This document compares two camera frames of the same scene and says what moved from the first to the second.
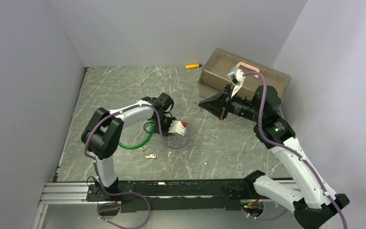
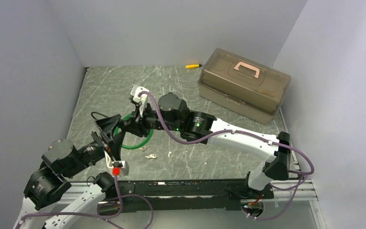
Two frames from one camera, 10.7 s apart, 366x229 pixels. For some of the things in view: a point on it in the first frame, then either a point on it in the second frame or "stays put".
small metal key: (144, 148) stays put
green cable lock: (142, 144) stays put
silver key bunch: (151, 156) stays put
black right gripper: (217, 104) to (138, 125)
